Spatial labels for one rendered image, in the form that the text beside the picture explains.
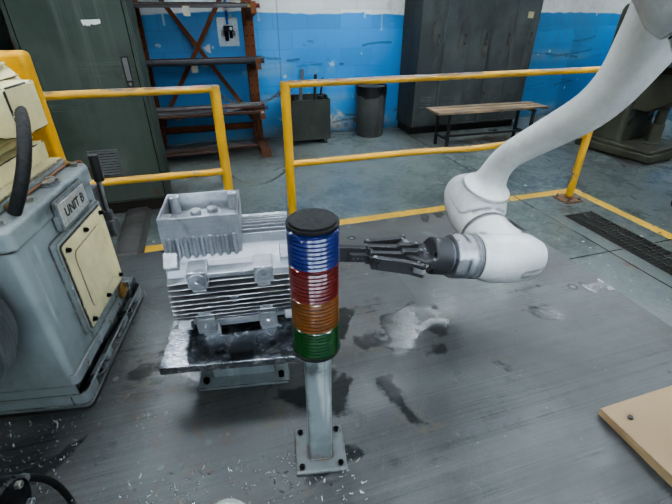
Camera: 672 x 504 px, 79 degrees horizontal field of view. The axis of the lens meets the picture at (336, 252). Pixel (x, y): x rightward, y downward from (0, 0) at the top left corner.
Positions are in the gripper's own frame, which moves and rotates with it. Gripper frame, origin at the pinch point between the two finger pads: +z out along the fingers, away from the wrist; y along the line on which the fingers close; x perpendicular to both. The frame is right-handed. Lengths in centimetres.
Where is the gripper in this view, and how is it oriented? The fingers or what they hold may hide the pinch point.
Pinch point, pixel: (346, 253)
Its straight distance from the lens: 76.1
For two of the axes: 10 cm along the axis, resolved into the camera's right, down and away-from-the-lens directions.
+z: -9.7, -0.3, -2.3
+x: -1.4, 8.7, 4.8
